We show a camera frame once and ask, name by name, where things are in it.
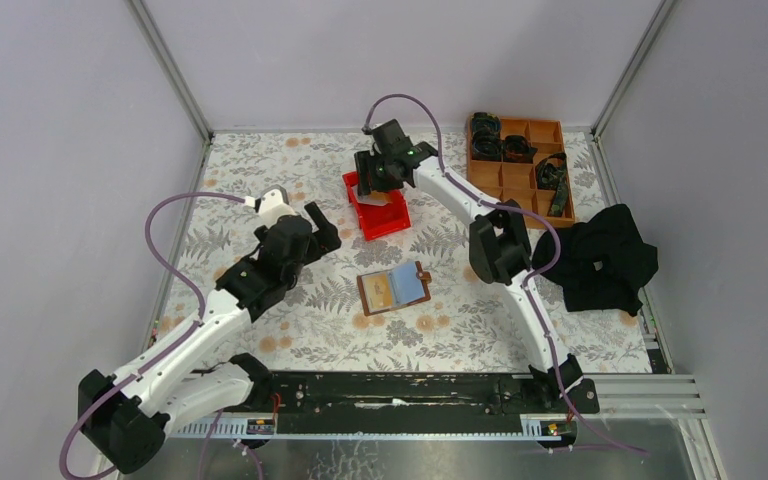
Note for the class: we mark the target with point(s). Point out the perforated metal strip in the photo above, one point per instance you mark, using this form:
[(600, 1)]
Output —
[(381, 424)]

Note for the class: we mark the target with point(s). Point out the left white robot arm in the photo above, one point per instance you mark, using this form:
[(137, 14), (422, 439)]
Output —
[(127, 415)]

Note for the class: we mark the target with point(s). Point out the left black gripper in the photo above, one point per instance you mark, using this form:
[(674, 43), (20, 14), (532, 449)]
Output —
[(325, 239)]

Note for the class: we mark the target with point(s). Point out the brown leather card holder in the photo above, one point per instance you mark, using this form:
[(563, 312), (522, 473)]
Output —
[(410, 283)]

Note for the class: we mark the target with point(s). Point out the orange compartment tray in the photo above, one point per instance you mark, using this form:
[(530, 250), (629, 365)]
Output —
[(543, 187)]

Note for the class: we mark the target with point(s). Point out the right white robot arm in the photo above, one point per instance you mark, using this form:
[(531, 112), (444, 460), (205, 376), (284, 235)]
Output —
[(499, 249)]

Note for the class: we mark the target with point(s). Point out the black cloth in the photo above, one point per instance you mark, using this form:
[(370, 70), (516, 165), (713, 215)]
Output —
[(604, 263)]

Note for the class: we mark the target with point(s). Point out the red plastic bin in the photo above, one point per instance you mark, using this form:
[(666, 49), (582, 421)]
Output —
[(377, 221)]

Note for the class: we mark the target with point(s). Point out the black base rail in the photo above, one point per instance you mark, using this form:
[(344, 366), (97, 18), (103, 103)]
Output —
[(302, 392)]

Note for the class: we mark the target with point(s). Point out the rolled black belt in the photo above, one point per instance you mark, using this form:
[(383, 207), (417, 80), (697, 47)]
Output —
[(517, 149)]

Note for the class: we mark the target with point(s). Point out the rolled camouflage belt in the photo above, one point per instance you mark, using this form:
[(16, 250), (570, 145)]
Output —
[(486, 144)]

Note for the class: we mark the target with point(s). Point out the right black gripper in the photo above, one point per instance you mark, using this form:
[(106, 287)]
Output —
[(364, 162)]

